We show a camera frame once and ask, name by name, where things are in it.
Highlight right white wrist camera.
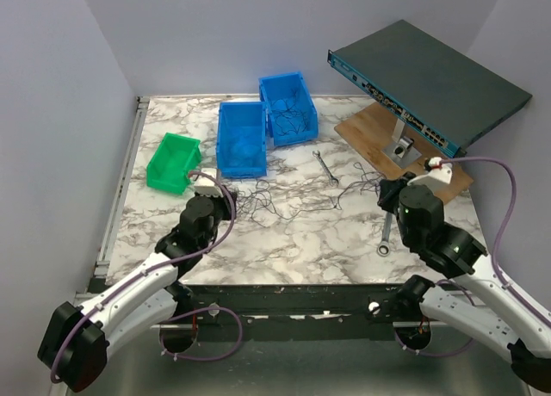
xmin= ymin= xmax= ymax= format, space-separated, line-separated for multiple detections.
xmin=408 ymin=157 xmax=453 ymax=190

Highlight small silver wrench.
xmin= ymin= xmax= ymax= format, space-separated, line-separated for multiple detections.
xmin=313 ymin=151 xmax=339 ymax=186

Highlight dark purple cable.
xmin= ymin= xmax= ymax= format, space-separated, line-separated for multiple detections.
xmin=270 ymin=84 xmax=311 ymax=137

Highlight wooden board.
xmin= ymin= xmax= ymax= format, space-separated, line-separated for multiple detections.
xmin=334 ymin=101 xmax=474 ymax=206

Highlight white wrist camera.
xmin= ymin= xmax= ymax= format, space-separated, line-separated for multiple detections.
xmin=408 ymin=157 xmax=453 ymax=190
xmin=191 ymin=168 xmax=223 ymax=197

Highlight metal switch stand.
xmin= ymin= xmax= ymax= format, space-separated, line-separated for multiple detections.
xmin=383 ymin=119 xmax=421 ymax=169

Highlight green plastic bin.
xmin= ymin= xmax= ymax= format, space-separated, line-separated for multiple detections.
xmin=146 ymin=133 xmax=201 ymax=195

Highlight aluminium frame rail left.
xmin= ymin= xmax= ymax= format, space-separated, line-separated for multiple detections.
xmin=93 ymin=96 xmax=150 ymax=278

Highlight blue plastic bin left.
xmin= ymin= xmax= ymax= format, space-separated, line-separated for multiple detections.
xmin=216 ymin=102 xmax=267 ymax=179

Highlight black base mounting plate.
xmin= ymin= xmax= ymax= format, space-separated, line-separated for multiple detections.
xmin=85 ymin=277 xmax=449 ymax=342

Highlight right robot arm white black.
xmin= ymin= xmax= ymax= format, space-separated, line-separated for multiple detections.
xmin=378 ymin=172 xmax=550 ymax=393

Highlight dark network switch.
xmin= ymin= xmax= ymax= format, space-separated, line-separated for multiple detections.
xmin=327 ymin=20 xmax=532 ymax=158

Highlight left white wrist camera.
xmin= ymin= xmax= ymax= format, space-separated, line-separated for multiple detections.
xmin=191 ymin=168 xmax=223 ymax=197

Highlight black thin cable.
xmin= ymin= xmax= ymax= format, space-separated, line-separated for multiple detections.
xmin=234 ymin=161 xmax=384 ymax=230

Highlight blue plastic bin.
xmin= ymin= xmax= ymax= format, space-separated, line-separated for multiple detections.
xmin=216 ymin=102 xmax=267 ymax=179
xmin=258 ymin=71 xmax=319 ymax=146

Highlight large ratchet wrench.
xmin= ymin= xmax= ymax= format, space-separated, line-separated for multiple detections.
xmin=377 ymin=212 xmax=393 ymax=257

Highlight blue plastic bin right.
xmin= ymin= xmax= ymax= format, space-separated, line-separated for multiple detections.
xmin=258 ymin=71 xmax=319 ymax=146

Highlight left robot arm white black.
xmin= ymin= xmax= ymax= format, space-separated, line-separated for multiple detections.
xmin=37 ymin=187 xmax=237 ymax=392

